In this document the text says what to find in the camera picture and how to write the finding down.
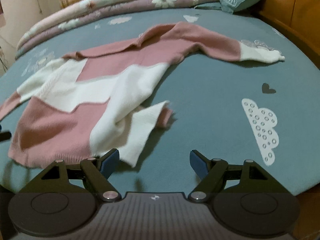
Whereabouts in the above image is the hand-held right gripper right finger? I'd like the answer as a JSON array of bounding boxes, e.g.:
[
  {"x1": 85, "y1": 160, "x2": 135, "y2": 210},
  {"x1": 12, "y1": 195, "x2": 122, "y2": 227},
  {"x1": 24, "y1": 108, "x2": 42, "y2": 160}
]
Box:
[{"x1": 188, "y1": 150, "x2": 280, "y2": 203}]

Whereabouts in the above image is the bed with teal printed sheet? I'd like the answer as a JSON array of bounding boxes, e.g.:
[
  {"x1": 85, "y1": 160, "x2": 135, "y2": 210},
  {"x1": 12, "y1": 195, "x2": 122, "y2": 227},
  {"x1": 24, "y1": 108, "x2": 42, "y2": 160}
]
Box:
[{"x1": 0, "y1": 5, "x2": 320, "y2": 198}]

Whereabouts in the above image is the wooden bed headboard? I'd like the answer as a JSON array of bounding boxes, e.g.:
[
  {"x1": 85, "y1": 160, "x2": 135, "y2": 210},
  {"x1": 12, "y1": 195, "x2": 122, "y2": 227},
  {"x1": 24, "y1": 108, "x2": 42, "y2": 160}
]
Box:
[{"x1": 257, "y1": 0, "x2": 320, "y2": 70}]

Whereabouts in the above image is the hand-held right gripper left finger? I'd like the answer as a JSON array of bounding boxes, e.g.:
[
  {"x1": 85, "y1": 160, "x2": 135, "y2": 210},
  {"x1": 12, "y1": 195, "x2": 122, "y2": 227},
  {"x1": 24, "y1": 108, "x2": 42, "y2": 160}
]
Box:
[{"x1": 27, "y1": 149, "x2": 120, "y2": 203}]

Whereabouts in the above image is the pink and white knit sweater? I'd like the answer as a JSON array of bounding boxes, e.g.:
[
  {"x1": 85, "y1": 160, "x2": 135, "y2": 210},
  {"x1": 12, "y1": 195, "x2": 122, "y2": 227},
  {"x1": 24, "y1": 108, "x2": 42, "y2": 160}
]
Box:
[{"x1": 0, "y1": 22, "x2": 285, "y2": 168}]

